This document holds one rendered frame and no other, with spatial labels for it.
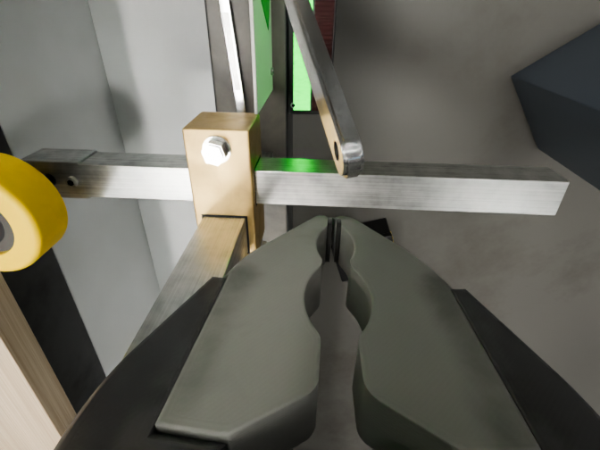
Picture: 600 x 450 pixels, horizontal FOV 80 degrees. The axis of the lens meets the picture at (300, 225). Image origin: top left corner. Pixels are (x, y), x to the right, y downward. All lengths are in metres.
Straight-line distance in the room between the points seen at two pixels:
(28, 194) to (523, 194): 0.35
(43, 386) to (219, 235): 0.26
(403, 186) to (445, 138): 0.92
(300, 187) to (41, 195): 0.18
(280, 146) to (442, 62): 0.79
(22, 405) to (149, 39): 0.42
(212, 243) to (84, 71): 0.31
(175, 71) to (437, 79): 0.81
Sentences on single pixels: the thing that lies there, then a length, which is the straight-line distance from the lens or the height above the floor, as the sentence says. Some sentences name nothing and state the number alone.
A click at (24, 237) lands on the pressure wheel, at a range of 0.30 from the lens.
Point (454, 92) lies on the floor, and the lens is 1.18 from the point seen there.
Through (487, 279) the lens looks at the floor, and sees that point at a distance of 1.55.
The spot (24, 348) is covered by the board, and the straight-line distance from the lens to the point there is 0.43.
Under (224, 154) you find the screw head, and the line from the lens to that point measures 0.27.
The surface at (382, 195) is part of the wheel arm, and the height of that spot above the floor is 0.83.
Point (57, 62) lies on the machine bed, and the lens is 0.48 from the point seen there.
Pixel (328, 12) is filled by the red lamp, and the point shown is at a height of 0.70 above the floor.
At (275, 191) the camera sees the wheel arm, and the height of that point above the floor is 0.83.
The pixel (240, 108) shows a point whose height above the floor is 0.71.
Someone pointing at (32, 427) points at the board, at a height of 0.90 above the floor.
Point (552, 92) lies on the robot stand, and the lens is 1.04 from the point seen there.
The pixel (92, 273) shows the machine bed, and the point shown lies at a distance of 0.52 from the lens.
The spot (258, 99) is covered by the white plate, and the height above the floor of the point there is 0.80.
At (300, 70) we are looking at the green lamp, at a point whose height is 0.70.
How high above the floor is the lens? 1.10
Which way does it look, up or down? 58 degrees down
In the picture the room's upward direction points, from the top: 174 degrees counter-clockwise
